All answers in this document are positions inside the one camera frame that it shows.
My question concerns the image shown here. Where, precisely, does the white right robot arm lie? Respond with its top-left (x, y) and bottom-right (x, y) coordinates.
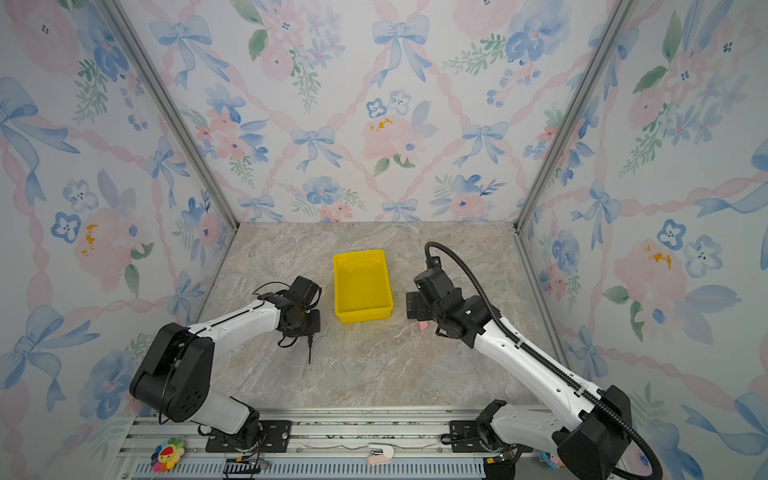
top-left (406, 279), bottom-right (632, 479)

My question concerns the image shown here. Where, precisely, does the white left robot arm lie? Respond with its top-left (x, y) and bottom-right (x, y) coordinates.
top-left (129, 291), bottom-right (321, 453)

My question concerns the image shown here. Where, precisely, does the yellow plastic bin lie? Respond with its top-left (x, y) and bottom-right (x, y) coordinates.
top-left (333, 249), bottom-right (394, 324)

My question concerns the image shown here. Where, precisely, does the pink white tape piece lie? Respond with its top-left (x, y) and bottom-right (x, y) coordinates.
top-left (366, 444), bottom-right (395, 465)

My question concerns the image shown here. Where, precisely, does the colourful flower sticker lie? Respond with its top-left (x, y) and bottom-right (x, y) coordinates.
top-left (150, 438), bottom-right (185, 473)

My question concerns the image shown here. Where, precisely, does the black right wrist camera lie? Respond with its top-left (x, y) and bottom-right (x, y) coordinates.
top-left (414, 267), bottom-right (454, 298)

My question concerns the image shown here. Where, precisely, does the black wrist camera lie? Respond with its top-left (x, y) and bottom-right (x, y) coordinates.
top-left (288, 276), bottom-right (322, 310)
top-left (414, 267), bottom-right (454, 298)

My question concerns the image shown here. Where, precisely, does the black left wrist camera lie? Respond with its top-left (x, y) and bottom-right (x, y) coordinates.
top-left (288, 276), bottom-right (322, 310)

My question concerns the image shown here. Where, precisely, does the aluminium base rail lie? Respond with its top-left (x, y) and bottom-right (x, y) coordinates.
top-left (107, 407), bottom-right (572, 479)

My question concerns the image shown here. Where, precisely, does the aluminium corner post left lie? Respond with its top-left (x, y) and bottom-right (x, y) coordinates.
top-left (95, 0), bottom-right (239, 231)

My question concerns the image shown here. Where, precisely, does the aluminium corner post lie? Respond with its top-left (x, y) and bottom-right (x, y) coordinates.
top-left (514, 0), bottom-right (635, 235)
top-left (95, 0), bottom-right (239, 231)

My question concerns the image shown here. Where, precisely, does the black corrugated cable conduit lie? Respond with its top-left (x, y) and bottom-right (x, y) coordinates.
top-left (424, 241), bottom-right (664, 480)

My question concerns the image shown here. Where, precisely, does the aluminium corner post right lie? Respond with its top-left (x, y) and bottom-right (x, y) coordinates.
top-left (514, 0), bottom-right (635, 235)

